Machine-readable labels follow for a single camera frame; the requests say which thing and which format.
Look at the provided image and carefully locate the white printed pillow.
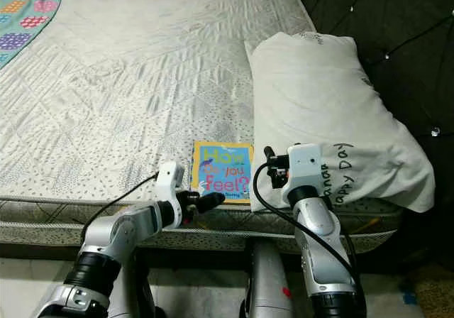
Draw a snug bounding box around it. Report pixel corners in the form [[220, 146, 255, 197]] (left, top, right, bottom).
[[243, 32, 437, 215]]

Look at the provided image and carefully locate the silver robot right leg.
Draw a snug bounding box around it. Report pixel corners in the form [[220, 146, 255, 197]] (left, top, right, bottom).
[[243, 238, 301, 318]]

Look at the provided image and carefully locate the white quilted mattress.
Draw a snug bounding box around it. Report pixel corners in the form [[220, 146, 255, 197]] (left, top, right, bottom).
[[0, 0, 406, 255]]

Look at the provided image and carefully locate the dark tufted headboard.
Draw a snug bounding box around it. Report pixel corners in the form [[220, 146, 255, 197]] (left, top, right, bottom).
[[297, 0, 454, 265]]

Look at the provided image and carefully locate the teal heart-pattern blanket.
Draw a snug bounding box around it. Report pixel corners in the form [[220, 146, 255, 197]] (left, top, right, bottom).
[[0, 0, 63, 67]]

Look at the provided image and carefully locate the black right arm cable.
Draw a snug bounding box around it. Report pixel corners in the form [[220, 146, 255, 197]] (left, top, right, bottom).
[[253, 147, 360, 294]]

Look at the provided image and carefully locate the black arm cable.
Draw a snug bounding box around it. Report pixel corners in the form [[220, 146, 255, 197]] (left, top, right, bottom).
[[79, 172, 162, 251], [253, 147, 360, 294]]

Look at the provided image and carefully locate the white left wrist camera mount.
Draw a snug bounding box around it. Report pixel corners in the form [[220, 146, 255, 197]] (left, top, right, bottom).
[[155, 160, 187, 224]]

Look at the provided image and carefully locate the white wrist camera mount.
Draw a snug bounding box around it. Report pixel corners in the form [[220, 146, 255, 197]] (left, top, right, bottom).
[[155, 160, 187, 224], [282, 143, 324, 205]]

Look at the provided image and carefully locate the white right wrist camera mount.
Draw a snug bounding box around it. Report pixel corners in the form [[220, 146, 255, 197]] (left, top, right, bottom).
[[282, 143, 324, 205]]

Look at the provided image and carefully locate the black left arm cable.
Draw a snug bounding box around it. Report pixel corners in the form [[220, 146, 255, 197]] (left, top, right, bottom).
[[79, 172, 162, 251]]

